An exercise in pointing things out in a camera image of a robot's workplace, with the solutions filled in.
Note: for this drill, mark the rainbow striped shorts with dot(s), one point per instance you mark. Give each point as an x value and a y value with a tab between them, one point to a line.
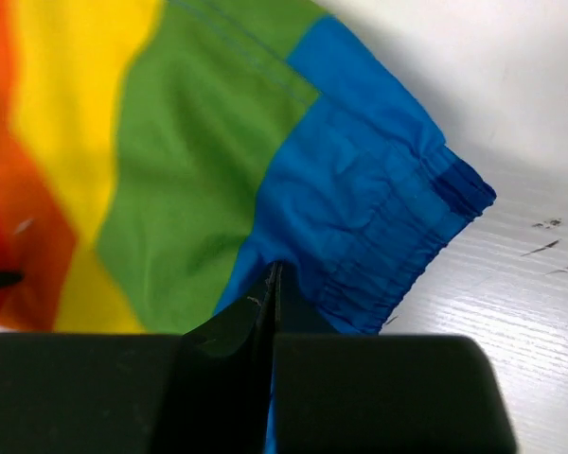
157	156

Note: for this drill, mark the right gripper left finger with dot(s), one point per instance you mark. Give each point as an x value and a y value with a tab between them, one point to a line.
207	391

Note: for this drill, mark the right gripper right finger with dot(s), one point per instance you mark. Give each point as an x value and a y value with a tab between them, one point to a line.
352	393

